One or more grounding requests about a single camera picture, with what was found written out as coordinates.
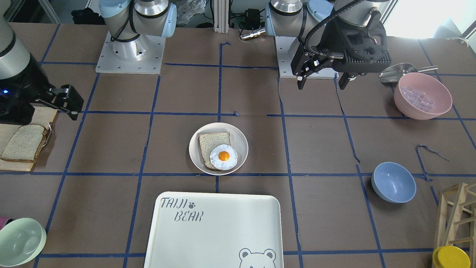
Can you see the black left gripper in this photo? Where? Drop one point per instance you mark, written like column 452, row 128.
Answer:
column 329, row 40

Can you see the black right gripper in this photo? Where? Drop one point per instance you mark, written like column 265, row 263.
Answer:
column 23, row 82

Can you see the bread slice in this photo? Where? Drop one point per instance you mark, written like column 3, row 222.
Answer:
column 25, row 144
column 208, row 142

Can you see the white round plate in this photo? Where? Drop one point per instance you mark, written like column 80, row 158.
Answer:
column 238, row 141

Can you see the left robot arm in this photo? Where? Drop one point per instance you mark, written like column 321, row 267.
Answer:
column 292, row 17

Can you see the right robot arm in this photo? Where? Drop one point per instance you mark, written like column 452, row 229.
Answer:
column 125, row 19

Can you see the wooden cutting board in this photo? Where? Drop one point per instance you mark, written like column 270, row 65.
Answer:
column 43, row 116

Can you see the metal scoop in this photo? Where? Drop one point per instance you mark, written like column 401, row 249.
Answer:
column 394, row 73

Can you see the pink bowl with ice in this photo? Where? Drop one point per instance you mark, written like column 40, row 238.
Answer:
column 422, row 97

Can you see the blue bowl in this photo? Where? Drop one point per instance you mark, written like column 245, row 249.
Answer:
column 393, row 183

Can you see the fried egg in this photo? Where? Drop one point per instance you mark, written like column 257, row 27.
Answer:
column 223, row 157

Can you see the green bowl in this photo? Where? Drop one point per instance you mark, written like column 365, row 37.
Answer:
column 21, row 241

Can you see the white bear tray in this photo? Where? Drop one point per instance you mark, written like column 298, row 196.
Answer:
column 213, row 230

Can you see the wooden cup rack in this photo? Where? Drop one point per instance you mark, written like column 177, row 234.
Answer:
column 456, row 219

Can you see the yellow cup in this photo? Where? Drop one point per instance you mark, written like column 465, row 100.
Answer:
column 450, row 257

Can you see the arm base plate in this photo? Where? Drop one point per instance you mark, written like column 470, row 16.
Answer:
column 285, row 51
column 141, row 56

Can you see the aluminium frame post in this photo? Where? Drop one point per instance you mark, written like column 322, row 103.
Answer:
column 221, row 10

